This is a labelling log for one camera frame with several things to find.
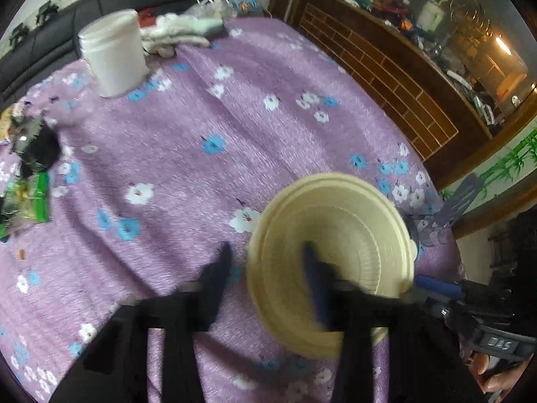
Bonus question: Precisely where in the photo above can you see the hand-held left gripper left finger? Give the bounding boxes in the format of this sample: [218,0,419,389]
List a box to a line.
[48,241,233,403]

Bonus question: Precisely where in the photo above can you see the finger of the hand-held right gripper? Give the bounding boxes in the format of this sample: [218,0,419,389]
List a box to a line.
[415,275,464,299]

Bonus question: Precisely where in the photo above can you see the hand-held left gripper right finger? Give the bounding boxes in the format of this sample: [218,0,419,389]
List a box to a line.
[302,241,487,403]

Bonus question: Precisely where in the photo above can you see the cream bowl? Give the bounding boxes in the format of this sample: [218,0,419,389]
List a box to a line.
[246,172,418,359]

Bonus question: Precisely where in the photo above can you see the person's right hand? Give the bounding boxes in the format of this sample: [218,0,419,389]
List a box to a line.
[470,350,537,395]

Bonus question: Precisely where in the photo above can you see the grey slotted spatula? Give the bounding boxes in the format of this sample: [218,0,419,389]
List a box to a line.
[436,173,485,229]

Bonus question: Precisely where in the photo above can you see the purple floral tablecloth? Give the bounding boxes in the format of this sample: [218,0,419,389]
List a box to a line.
[0,17,466,403]

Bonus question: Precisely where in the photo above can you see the green snack packet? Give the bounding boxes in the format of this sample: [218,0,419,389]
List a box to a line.
[0,172,51,236]

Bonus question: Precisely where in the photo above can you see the black motor with shaft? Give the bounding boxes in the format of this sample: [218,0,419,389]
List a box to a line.
[10,118,61,177]

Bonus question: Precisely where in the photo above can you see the wooden cabinet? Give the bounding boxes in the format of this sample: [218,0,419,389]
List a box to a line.
[268,0,537,236]

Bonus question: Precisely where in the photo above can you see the white plastic jar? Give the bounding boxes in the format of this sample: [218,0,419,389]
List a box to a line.
[78,8,151,98]

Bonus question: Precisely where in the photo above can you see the white gloves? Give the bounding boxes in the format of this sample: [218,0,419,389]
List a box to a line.
[140,12,229,57]

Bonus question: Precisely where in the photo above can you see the clear plastic bottle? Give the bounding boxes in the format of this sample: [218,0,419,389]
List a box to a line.
[222,0,263,17]

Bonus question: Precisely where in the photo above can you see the black leather sofa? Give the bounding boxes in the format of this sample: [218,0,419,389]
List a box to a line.
[0,0,252,101]

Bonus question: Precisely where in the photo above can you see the green bamboo wall sticker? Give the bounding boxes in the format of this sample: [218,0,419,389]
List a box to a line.
[440,130,537,202]

